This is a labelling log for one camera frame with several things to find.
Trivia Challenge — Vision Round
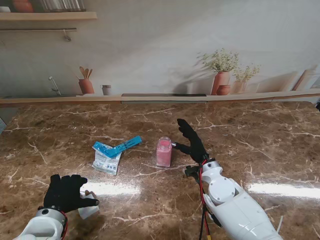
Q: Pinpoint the red black right arm cable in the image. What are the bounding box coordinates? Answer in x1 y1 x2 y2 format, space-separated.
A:
197 159 223 240

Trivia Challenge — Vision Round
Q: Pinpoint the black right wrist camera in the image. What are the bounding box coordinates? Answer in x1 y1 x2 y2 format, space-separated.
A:
185 164 201 178

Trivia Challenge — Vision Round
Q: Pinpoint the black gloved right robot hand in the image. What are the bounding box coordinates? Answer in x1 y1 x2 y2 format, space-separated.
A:
172 118 210 165

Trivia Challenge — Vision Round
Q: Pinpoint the printed kitchen backdrop banner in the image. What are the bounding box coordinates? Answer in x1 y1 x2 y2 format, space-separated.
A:
0 0 320 108

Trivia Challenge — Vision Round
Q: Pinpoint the white square bottle cap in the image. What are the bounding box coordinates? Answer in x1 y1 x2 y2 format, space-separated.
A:
77 190 100 220

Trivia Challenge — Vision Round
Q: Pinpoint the clear bottle with pink seasoning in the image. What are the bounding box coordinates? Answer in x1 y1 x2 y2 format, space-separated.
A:
156 136 173 168

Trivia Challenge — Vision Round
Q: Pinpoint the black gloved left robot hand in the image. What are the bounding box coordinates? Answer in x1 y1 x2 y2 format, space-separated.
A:
43 174 100 214

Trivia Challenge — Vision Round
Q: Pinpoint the red black arm cable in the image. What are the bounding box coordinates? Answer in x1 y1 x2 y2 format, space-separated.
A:
59 211 69 240
197 159 223 240

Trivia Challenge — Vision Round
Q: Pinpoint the blue plastic bag clip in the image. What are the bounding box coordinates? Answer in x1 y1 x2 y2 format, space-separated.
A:
103 135 143 159

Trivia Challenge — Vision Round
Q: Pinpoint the red black left arm cable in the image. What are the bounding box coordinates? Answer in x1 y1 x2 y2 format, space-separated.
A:
59 211 69 240

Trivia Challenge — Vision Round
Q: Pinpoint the white blue seasoning refill bag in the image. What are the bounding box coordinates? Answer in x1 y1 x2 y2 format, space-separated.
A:
91 141 123 176

